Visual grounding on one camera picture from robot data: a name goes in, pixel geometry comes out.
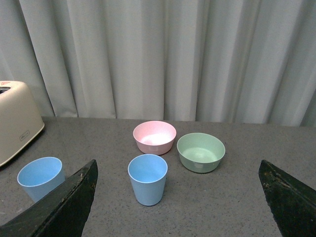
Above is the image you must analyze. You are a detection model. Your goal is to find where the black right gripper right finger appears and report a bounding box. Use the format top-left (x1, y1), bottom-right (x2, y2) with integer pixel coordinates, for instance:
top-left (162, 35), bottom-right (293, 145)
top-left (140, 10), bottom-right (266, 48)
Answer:
top-left (258, 160), bottom-right (316, 237)

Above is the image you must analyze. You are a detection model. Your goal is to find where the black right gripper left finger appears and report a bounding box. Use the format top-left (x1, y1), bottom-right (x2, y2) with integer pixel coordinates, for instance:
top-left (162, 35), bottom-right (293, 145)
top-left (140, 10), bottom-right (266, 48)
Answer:
top-left (0, 159), bottom-right (98, 237)

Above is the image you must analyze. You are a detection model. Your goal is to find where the blue plastic cup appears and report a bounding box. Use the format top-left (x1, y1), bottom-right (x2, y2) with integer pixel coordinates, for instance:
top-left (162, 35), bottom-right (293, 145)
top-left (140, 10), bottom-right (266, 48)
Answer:
top-left (127, 154), bottom-right (168, 206)
top-left (17, 157), bottom-right (65, 202)

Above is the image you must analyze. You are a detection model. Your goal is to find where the cream white toaster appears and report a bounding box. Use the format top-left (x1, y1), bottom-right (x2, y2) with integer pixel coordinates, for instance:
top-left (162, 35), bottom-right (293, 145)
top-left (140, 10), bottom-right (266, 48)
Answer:
top-left (0, 81), bottom-right (44, 166)

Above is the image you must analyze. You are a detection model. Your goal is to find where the green plastic bowl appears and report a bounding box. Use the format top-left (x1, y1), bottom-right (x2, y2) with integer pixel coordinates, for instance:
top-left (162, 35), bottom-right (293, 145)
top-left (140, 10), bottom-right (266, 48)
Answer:
top-left (177, 133), bottom-right (226, 173)

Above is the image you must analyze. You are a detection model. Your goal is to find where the pink plastic bowl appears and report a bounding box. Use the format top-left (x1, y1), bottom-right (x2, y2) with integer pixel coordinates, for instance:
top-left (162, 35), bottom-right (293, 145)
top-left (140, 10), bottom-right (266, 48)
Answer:
top-left (133, 121), bottom-right (177, 155)

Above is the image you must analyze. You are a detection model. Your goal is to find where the grey curtain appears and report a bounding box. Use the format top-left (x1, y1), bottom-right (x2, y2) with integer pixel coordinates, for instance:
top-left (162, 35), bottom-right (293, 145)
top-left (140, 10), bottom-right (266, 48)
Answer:
top-left (0, 0), bottom-right (316, 127)

